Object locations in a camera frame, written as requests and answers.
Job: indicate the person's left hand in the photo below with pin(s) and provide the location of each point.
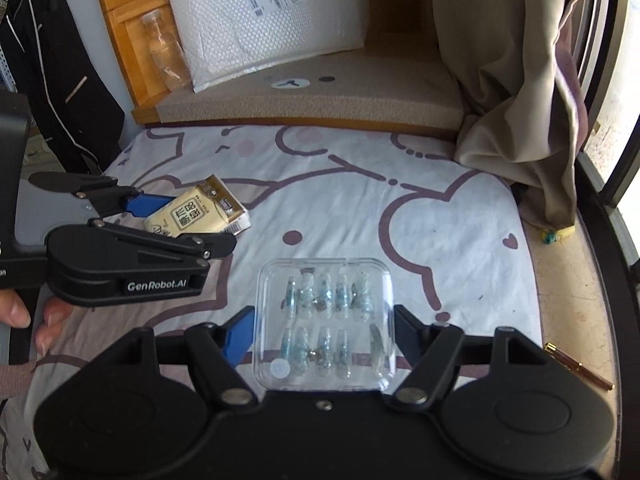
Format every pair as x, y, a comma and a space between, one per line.
12, 310

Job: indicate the beige curtain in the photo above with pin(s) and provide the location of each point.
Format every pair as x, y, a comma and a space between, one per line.
500, 85

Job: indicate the beige drink packet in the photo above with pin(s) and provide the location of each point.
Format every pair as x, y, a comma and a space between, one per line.
200, 210

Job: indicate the clear glass bottle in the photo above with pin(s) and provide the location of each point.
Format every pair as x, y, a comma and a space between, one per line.
162, 50

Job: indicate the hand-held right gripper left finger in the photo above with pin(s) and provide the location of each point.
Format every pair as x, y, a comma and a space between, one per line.
239, 336

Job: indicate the clear press-on nail case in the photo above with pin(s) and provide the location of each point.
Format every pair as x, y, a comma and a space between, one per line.
325, 310

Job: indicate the small yellow green trinket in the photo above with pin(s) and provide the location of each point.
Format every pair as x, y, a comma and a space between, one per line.
550, 236

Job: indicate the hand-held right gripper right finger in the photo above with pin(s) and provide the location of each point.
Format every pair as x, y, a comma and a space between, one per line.
407, 332

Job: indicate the white bubble mailer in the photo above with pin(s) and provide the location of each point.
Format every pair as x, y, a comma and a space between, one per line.
270, 25

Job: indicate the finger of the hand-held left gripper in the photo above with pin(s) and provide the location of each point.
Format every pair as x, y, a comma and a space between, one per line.
146, 205
200, 248

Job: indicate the stone window sill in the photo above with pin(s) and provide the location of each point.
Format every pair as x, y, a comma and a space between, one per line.
565, 300

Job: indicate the beige bear-face cushion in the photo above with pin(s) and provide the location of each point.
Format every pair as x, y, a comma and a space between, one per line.
350, 96

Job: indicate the printed bed sheet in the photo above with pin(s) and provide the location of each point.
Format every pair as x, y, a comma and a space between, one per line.
350, 200

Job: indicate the black garment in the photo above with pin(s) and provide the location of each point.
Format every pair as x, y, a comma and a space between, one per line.
55, 60

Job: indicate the black window grille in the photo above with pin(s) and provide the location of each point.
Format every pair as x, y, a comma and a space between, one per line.
612, 240

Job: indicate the brown pen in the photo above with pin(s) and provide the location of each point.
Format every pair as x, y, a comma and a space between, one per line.
565, 358

